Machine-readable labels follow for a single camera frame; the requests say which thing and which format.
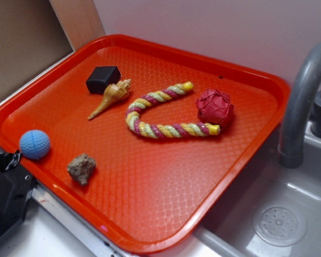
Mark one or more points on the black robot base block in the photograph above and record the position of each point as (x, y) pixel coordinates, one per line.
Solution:
(16, 185)

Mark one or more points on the orange plastic tray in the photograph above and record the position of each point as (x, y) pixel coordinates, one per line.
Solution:
(145, 195)

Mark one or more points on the tan conch seashell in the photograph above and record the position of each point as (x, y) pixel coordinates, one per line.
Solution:
(113, 94)

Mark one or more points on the red crumpled paper ball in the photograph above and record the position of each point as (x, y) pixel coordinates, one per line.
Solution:
(215, 107)

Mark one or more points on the black rectangular block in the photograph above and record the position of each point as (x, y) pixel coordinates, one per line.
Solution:
(101, 78)

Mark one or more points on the brown rough rock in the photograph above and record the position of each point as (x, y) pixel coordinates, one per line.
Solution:
(81, 168)

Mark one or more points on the blue dimpled ball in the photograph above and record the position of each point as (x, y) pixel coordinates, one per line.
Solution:
(34, 144)

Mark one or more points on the grey toy sink basin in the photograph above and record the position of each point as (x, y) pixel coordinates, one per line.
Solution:
(269, 210)

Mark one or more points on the grey curved faucet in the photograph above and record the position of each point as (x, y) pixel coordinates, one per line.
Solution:
(304, 102)

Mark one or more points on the brown cardboard panel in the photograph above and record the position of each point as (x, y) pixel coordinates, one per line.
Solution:
(31, 40)

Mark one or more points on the multicolour twisted rope toy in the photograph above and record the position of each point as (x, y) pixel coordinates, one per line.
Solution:
(183, 130)

